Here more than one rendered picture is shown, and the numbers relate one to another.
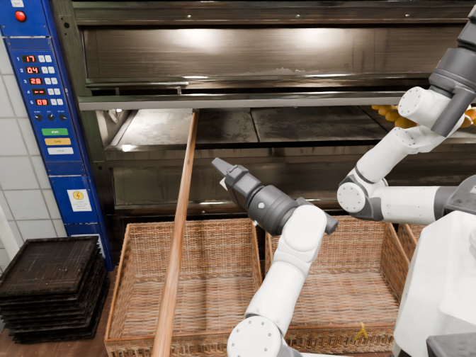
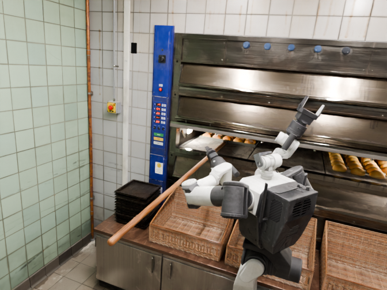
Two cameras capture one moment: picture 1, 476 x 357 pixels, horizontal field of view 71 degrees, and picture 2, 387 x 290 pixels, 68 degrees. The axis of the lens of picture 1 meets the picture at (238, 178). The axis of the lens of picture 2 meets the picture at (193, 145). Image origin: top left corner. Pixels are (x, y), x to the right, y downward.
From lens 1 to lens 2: 1.09 m
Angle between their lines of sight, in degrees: 26
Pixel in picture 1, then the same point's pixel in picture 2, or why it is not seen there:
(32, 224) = (136, 175)
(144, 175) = (189, 163)
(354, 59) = not seen: hidden behind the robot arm
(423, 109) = (279, 138)
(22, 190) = (137, 158)
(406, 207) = not seen: hidden behind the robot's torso
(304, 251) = (217, 172)
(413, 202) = not seen: hidden behind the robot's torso
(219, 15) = (234, 98)
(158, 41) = (208, 105)
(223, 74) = (232, 122)
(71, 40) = (175, 99)
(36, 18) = (165, 91)
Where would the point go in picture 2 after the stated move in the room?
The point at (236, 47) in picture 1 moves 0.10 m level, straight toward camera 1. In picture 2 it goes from (240, 111) to (236, 113)
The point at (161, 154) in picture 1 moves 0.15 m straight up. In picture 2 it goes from (198, 153) to (200, 136)
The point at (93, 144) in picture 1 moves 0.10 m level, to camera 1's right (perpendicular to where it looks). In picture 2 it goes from (171, 143) to (182, 145)
